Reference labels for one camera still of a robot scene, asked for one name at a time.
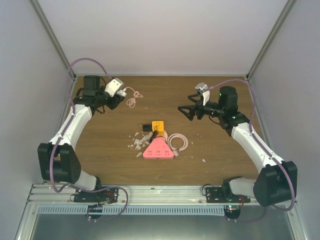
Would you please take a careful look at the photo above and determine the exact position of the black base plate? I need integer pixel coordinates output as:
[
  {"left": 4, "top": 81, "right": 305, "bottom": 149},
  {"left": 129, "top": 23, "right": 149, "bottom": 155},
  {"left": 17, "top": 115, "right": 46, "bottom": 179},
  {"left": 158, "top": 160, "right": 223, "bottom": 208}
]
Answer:
[
  {"left": 70, "top": 187, "right": 119, "bottom": 205},
  {"left": 202, "top": 185, "right": 251, "bottom": 204}
]

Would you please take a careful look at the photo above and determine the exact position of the round pink socket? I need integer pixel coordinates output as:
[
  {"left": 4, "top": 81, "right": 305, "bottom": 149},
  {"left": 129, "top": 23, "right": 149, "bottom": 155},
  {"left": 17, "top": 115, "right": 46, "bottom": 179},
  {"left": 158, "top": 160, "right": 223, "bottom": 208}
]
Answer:
[{"left": 148, "top": 130, "right": 168, "bottom": 143}]

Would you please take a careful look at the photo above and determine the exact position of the slotted cable duct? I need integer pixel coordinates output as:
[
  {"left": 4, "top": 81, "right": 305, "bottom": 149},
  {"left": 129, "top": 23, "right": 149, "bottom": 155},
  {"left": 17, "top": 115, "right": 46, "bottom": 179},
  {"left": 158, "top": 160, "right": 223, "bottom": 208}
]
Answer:
[{"left": 38, "top": 204, "right": 225, "bottom": 216}]

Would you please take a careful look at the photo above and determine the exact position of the thin pink charging cable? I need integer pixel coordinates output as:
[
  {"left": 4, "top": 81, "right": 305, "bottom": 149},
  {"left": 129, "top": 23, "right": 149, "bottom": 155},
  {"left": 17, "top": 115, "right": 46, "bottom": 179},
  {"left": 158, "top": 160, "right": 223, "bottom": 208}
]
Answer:
[{"left": 123, "top": 86, "right": 144, "bottom": 109}]

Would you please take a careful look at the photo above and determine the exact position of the pink coiled cable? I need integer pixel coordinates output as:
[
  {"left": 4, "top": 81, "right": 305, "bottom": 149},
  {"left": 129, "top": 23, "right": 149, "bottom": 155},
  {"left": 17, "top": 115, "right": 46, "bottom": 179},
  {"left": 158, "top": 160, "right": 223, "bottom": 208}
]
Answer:
[{"left": 166, "top": 132, "right": 189, "bottom": 158}]

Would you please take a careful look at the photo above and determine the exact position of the black thin cable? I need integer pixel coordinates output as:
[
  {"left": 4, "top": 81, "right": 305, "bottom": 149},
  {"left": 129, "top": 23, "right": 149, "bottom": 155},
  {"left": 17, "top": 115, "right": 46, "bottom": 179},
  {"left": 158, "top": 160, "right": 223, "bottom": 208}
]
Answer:
[{"left": 148, "top": 126, "right": 161, "bottom": 145}]

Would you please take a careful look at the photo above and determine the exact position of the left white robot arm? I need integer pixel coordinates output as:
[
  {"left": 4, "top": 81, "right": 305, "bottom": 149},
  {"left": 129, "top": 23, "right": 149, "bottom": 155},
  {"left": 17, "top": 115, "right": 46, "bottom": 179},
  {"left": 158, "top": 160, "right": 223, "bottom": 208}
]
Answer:
[{"left": 37, "top": 75, "right": 127, "bottom": 202}]

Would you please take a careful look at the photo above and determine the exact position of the black power adapter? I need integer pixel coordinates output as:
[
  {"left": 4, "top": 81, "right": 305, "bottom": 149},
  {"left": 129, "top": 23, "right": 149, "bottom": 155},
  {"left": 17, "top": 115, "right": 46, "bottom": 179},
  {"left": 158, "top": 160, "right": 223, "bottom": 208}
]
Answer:
[{"left": 142, "top": 123, "right": 153, "bottom": 132}]

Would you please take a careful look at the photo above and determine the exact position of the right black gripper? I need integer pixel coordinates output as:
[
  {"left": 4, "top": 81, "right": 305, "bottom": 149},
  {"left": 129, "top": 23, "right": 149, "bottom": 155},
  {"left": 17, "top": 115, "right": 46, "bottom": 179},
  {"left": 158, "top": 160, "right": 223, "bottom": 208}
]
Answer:
[{"left": 178, "top": 93, "right": 225, "bottom": 121}]

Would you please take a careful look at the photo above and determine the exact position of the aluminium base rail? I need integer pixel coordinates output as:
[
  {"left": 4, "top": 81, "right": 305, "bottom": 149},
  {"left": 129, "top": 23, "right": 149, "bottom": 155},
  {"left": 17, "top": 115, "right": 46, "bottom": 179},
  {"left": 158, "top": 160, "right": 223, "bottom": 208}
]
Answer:
[{"left": 27, "top": 183, "right": 298, "bottom": 206}]

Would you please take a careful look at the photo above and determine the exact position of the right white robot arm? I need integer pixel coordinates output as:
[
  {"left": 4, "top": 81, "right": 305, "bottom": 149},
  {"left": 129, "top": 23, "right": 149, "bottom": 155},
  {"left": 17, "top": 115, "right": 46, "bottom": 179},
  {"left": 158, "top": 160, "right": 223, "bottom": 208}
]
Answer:
[{"left": 177, "top": 83, "right": 298, "bottom": 211}]

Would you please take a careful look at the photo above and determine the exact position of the pink triangular power strip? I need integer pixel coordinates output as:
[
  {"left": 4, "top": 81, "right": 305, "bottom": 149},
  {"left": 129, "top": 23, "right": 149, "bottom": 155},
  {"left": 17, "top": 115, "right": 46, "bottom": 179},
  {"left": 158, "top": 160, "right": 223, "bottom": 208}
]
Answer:
[{"left": 142, "top": 137, "right": 175, "bottom": 160}]

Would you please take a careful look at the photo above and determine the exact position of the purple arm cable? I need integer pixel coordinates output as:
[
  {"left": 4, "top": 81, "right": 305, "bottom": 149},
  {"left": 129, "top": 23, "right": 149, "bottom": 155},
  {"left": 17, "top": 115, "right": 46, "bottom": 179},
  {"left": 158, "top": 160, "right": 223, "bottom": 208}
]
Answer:
[
  {"left": 207, "top": 78, "right": 296, "bottom": 213},
  {"left": 49, "top": 57, "right": 129, "bottom": 195}
]

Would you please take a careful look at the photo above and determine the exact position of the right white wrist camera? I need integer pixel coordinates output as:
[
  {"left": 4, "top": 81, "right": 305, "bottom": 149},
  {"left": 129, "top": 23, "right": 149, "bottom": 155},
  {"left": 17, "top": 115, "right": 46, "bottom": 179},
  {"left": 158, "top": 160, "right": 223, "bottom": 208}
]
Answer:
[{"left": 195, "top": 82, "right": 210, "bottom": 106}]

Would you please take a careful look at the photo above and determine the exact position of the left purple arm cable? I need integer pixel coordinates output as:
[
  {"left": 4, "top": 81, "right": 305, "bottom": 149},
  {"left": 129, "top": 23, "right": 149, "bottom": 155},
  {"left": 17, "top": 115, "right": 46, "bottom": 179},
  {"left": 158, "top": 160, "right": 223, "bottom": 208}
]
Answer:
[{"left": 49, "top": 57, "right": 129, "bottom": 195}]

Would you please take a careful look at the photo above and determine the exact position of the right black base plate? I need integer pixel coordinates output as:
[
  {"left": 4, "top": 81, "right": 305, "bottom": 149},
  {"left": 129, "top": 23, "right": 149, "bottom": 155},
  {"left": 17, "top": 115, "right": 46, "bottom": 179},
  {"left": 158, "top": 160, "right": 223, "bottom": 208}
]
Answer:
[{"left": 202, "top": 185, "right": 251, "bottom": 204}]

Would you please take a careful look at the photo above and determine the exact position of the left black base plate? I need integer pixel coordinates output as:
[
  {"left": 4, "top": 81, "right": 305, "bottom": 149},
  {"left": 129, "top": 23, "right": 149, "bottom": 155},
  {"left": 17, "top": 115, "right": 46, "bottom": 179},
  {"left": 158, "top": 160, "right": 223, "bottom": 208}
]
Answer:
[{"left": 70, "top": 187, "right": 119, "bottom": 205}]

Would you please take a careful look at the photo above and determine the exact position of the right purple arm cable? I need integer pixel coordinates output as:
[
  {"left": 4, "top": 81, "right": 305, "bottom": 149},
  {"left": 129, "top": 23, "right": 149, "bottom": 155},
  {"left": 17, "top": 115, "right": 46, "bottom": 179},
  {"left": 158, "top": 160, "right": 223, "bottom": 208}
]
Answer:
[{"left": 207, "top": 78, "right": 296, "bottom": 213}]

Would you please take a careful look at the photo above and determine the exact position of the yellow cube socket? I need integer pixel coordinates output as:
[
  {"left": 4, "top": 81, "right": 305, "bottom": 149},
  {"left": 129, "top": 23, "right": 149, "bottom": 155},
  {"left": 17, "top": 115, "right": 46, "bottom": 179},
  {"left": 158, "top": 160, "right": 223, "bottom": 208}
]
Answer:
[{"left": 151, "top": 120, "right": 165, "bottom": 136}]

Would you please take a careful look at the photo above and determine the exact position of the white USB charger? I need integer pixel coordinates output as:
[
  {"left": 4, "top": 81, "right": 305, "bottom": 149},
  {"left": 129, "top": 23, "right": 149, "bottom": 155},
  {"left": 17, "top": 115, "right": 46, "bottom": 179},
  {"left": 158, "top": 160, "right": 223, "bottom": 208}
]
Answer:
[{"left": 116, "top": 89, "right": 127, "bottom": 98}]

